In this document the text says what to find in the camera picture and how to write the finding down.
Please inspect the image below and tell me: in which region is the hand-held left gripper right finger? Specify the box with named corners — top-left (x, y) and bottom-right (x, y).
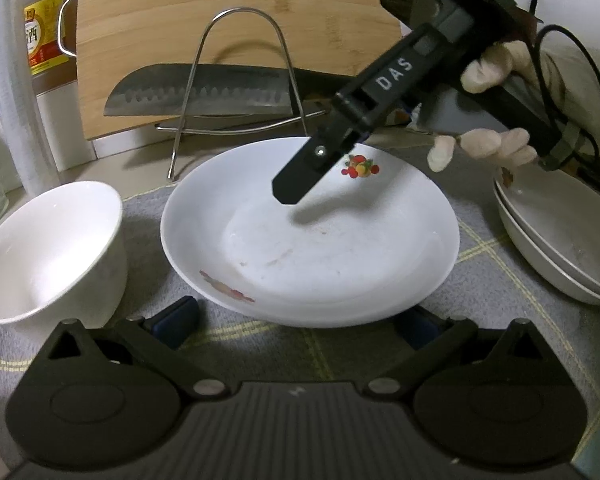
top-left (362, 306), bottom-right (573, 400)

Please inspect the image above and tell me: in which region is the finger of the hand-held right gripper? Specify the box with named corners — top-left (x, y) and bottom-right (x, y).
top-left (271, 110), bottom-right (371, 207)

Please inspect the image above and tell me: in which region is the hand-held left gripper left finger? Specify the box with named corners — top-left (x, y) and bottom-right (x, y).
top-left (32, 296), bottom-right (231, 401)

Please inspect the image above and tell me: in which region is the white fruit-print plate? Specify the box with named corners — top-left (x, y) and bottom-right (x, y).
top-left (160, 136), bottom-right (461, 329)
top-left (493, 180), bottom-right (600, 306)

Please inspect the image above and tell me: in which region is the white floral bowl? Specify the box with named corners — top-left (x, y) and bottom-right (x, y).
top-left (0, 182), bottom-right (129, 332)

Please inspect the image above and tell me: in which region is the stack of white plates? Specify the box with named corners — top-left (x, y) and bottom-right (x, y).
top-left (494, 162), bottom-right (600, 293)

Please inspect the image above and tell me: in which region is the person's right hand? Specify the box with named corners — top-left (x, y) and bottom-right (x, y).
top-left (426, 39), bottom-right (567, 173)

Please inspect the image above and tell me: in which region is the white seasoning bag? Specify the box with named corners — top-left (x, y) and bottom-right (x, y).
top-left (380, 102), bottom-right (426, 129)

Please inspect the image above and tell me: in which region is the grey checked mat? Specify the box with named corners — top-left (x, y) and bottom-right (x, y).
top-left (0, 157), bottom-right (600, 461)

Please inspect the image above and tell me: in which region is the brown knife block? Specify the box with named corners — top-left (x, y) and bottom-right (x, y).
top-left (505, 2), bottom-right (544, 44)

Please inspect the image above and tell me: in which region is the tall plastic wrap roll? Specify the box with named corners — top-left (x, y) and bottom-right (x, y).
top-left (0, 0), bottom-right (64, 197)

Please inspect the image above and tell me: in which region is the brown cooking wine jug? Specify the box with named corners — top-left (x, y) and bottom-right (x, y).
top-left (20, 0), bottom-right (81, 99)

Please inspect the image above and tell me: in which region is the black-handled cleaver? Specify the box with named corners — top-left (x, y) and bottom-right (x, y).
top-left (103, 62), bottom-right (366, 119)

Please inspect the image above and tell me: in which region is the metal wire rack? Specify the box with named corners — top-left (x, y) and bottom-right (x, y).
top-left (155, 7), bottom-right (331, 181)

